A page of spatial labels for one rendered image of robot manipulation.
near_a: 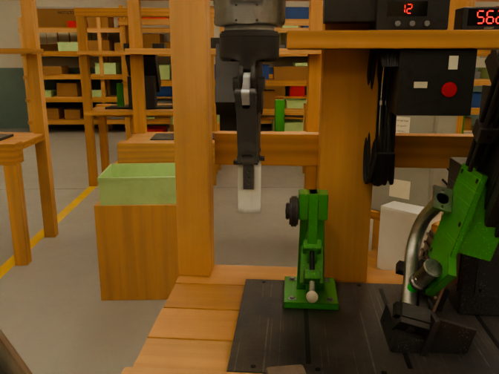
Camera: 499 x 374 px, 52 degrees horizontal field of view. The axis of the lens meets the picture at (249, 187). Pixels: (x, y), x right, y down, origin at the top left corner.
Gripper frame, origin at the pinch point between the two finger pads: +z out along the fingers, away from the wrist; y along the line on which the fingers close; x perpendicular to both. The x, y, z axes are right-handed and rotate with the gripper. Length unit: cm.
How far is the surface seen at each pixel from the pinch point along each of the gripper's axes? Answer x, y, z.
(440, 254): 36, -32, 22
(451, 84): 41, -55, -11
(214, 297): -13, -53, 43
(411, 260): 32, -40, 26
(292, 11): 4, -729, -81
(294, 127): 10, -731, 90
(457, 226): 38, -30, 15
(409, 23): 31, -56, -24
